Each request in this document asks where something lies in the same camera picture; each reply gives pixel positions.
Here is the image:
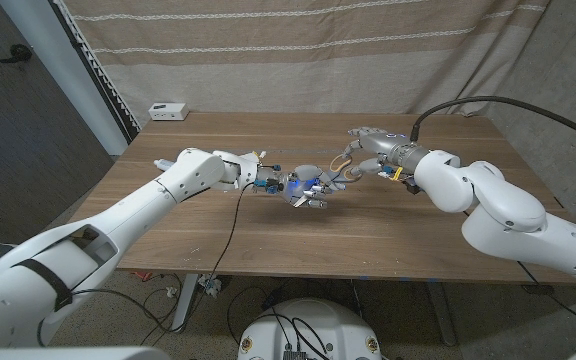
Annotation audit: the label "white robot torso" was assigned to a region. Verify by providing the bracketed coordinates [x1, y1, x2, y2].
[237, 298, 383, 360]

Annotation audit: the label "scissors with beige handles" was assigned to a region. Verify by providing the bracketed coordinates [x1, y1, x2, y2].
[292, 153, 364, 209]

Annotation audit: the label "white robot chest panel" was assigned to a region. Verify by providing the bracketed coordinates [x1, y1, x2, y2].
[0, 346, 172, 360]

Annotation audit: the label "black door handle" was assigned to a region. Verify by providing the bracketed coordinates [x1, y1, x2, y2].
[0, 43, 33, 65]

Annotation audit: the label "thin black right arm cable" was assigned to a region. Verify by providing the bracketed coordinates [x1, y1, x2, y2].
[516, 259, 576, 334]

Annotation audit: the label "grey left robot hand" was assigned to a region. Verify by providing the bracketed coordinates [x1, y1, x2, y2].
[280, 163, 347, 210]

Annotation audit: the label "thin left wrist cable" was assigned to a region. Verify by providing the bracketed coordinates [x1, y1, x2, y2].
[72, 180, 258, 334]

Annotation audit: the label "black torso cable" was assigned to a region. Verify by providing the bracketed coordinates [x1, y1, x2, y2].
[272, 313, 330, 360]

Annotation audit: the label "white power strip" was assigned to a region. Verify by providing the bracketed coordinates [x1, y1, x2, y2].
[148, 102, 190, 122]

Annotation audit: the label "crumpled blue white scrap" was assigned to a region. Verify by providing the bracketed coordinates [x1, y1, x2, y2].
[197, 273, 223, 297]

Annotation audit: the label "black floor cable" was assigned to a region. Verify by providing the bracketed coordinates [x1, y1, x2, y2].
[226, 279, 294, 346]

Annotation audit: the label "beige striped curtain backdrop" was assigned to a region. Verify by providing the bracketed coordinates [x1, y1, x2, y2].
[61, 0, 553, 129]

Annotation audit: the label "dark grey door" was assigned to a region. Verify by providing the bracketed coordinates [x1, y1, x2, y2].
[0, 0, 115, 247]

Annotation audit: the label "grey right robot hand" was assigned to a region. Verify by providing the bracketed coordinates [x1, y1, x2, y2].
[343, 126, 432, 179]

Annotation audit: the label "grey metal table leg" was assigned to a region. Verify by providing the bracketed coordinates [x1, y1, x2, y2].
[171, 273, 200, 335]
[425, 281, 458, 347]

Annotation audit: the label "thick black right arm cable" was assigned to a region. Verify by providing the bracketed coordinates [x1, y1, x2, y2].
[409, 95, 576, 150]

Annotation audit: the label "black strip with zigzag trim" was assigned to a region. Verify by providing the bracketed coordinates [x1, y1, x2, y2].
[47, 0, 142, 145]

